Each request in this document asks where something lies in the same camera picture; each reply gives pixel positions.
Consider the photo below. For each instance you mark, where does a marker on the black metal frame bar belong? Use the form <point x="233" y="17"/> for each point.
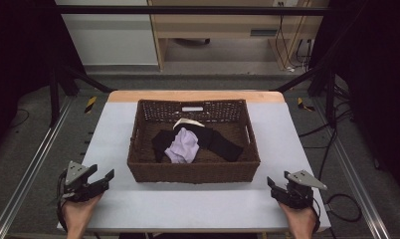
<point x="188" y="10"/>

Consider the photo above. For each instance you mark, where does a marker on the brown woven wicker basket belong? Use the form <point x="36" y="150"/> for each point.
<point x="194" y="172"/>

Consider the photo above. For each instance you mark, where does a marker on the aluminium floor rail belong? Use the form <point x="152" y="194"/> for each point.
<point x="357" y="186"/>
<point x="25" y="179"/>

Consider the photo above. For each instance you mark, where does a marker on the yellow black floor tape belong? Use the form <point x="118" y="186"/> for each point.
<point x="90" y="104"/>
<point x="303" y="104"/>

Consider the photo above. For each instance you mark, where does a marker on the pale grey table mat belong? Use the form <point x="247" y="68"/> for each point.
<point x="188" y="205"/>

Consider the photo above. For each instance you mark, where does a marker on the cream cloth garment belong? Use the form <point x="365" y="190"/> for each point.
<point x="188" y="122"/>

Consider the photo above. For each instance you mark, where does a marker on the person's right hand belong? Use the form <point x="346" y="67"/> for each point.
<point x="299" y="220"/>

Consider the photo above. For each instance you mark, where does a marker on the black cloth garment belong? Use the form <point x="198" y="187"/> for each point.
<point x="221" y="142"/>

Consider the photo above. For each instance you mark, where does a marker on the black metal frame stand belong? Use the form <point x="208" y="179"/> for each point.
<point x="54" y="96"/>
<point x="330" y="96"/>

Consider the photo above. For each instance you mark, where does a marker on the person's left hand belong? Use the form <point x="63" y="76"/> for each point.
<point x="78" y="212"/>

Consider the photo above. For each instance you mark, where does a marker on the light wooden desk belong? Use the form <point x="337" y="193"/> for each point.
<point x="221" y="31"/>

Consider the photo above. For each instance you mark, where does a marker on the lilac cloth garment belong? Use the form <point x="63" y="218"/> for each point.
<point x="183" y="147"/>

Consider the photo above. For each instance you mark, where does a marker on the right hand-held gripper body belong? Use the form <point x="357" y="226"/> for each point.
<point x="297" y="191"/>

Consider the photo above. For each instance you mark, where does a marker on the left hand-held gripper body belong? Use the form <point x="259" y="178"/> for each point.
<point x="78" y="186"/>

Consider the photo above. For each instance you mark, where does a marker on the white cabinet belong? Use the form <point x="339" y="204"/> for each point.
<point x="111" y="40"/>

